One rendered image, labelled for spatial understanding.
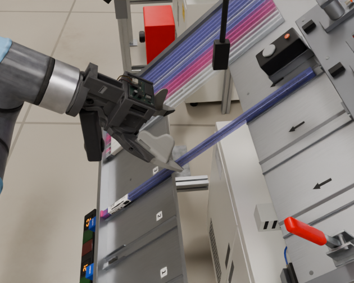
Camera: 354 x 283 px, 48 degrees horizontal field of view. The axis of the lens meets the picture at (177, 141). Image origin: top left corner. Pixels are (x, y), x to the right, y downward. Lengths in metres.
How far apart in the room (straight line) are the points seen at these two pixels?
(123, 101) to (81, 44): 2.21
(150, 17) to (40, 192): 0.95
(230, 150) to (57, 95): 0.65
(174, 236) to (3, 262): 1.15
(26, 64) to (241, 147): 0.71
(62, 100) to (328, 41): 0.38
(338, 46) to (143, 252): 0.46
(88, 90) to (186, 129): 1.50
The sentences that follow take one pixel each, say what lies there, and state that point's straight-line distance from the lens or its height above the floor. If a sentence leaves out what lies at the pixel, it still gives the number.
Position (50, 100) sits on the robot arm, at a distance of 0.60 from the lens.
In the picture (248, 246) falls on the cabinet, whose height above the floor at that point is 0.62.
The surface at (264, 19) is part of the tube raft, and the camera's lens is 0.82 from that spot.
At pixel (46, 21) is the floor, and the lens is 3.12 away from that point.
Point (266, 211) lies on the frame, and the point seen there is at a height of 0.66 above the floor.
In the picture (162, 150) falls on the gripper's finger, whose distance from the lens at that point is 0.63.
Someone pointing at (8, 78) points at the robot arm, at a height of 1.12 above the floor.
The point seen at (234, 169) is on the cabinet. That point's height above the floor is 0.62.
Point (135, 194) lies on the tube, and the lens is 0.81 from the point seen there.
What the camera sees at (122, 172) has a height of 0.75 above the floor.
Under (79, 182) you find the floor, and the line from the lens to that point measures 1.90.
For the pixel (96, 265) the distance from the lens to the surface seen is 0.81.
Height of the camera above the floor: 1.44
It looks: 46 degrees down
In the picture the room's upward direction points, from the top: straight up
